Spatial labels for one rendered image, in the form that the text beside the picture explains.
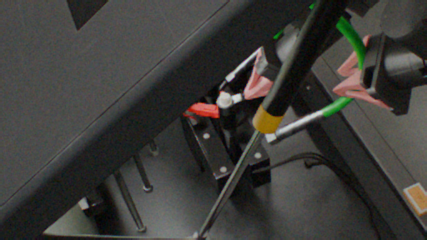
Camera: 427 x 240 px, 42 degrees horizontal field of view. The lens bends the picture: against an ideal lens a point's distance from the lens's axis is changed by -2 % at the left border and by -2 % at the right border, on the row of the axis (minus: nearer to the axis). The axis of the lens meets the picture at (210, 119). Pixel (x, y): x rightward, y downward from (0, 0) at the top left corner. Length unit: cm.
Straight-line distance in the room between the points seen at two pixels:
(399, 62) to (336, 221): 48
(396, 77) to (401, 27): 11
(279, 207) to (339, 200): 11
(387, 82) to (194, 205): 54
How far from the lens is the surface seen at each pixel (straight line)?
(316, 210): 110
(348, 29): 69
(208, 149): 100
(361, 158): 108
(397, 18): 61
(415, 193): 98
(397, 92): 71
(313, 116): 80
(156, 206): 113
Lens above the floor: 179
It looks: 51 degrees down
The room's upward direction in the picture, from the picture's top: 10 degrees counter-clockwise
